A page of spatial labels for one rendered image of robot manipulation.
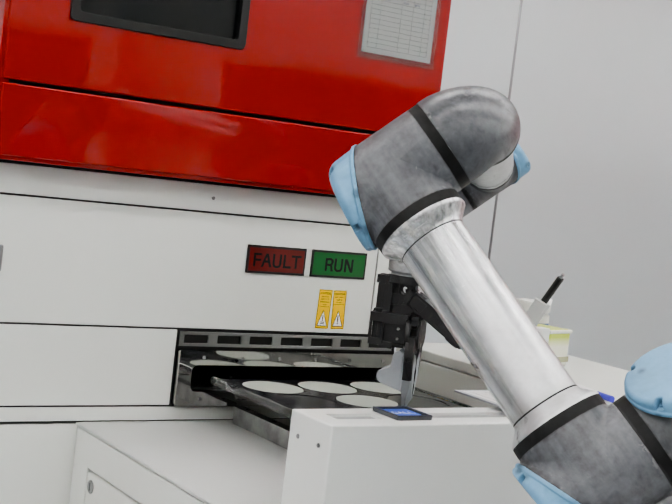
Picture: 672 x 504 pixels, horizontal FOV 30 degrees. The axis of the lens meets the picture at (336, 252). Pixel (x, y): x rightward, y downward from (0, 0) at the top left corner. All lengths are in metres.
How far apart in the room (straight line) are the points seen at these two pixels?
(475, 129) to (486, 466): 0.46
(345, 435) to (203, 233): 0.66
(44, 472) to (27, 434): 0.07
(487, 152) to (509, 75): 2.93
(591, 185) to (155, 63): 2.94
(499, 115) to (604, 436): 0.40
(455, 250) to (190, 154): 0.69
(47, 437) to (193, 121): 0.55
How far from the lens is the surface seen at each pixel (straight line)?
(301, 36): 2.12
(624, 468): 1.38
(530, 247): 4.54
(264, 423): 2.06
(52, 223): 1.99
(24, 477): 2.05
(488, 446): 1.68
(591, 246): 4.75
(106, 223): 2.02
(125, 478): 1.89
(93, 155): 1.95
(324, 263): 2.22
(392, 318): 1.99
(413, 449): 1.60
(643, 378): 1.40
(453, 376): 2.20
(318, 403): 1.99
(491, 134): 1.49
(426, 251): 1.45
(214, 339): 2.13
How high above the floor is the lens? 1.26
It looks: 4 degrees down
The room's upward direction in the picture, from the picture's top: 7 degrees clockwise
